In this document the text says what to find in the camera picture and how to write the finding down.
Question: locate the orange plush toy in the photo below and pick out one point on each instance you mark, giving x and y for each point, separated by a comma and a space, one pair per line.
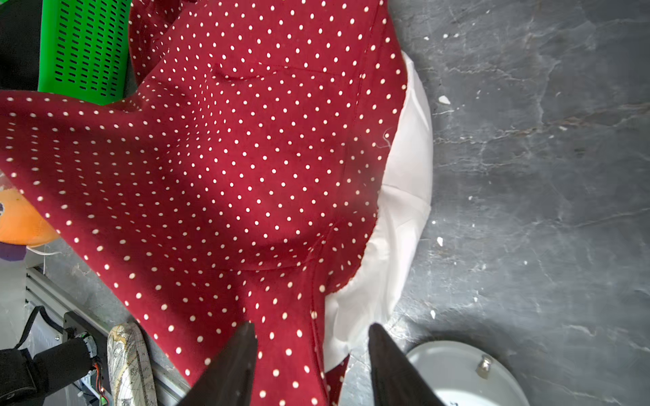
21, 223

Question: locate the white round clock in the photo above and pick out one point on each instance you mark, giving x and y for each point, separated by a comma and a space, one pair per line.
460, 374

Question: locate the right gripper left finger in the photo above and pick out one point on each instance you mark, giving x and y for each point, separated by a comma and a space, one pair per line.
228, 380

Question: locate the patterned beige shoe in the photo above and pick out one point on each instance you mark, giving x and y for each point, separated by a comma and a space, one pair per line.
129, 367

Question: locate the green plastic basket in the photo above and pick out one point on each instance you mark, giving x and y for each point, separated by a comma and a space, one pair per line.
84, 49

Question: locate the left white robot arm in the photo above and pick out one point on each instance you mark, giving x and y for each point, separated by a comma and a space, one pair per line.
28, 380

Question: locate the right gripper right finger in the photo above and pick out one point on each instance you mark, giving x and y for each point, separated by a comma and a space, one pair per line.
395, 381

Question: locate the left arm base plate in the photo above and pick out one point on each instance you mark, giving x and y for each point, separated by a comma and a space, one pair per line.
96, 340

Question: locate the red polka dot skirt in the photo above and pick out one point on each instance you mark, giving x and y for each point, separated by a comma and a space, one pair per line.
238, 184

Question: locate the black skirt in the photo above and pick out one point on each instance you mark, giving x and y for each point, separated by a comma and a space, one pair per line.
21, 22

